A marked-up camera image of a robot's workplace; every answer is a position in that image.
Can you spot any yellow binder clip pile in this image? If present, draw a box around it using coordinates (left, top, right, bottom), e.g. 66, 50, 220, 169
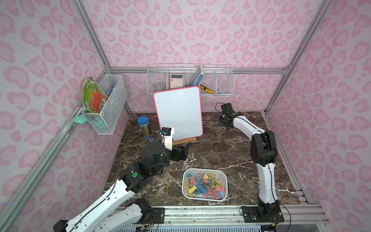
187, 186, 197, 197

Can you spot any white plastic storage tray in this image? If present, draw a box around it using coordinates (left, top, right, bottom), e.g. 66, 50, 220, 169
182, 168, 228, 202

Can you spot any blue binder clip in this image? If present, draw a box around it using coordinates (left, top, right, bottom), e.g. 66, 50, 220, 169
200, 186, 208, 195
216, 191, 222, 200

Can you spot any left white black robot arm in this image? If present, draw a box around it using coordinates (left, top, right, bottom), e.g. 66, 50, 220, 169
53, 142, 191, 232

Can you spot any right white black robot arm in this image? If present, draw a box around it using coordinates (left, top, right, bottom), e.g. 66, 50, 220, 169
218, 103, 280, 219

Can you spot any wooden whiteboard stand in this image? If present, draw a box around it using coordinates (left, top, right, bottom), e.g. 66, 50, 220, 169
173, 137, 197, 146

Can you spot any yellow black utility knife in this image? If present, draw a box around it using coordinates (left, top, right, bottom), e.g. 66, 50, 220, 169
200, 85, 214, 94

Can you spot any pink framed whiteboard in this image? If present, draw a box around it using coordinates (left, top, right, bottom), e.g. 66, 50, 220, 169
153, 87, 203, 141

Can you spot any blue lid pencil tube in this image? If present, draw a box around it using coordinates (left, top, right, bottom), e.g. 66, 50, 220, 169
137, 116, 154, 143

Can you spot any blue book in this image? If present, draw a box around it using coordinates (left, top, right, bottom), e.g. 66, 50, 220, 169
188, 65, 204, 87

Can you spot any white calculator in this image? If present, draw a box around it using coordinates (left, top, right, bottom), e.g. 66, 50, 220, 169
170, 73, 184, 90

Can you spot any left white mesh basket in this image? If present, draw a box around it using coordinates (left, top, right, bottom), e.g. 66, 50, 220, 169
85, 74, 128, 135

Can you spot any green red snack packet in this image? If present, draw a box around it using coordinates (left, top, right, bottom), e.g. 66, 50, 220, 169
82, 77, 108, 114

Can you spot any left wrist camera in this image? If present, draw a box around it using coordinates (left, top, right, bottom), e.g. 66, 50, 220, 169
161, 127, 175, 151

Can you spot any back white wire basket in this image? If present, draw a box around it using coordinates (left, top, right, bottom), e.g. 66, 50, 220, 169
146, 63, 234, 96

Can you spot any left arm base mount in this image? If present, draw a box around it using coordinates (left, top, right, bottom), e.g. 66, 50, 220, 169
134, 207, 165, 224

